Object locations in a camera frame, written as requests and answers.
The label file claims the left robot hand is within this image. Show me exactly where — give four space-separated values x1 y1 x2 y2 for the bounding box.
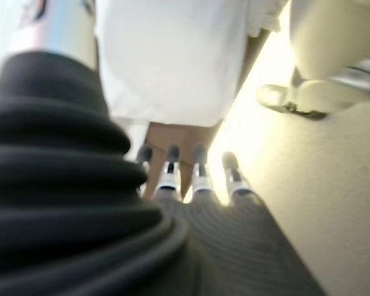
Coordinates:
0 0 326 296

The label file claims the silver left robot leg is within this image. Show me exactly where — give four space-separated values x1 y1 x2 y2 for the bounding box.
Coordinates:
255 0 370 121

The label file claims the white duvet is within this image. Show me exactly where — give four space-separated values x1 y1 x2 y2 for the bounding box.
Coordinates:
94 0 281 128

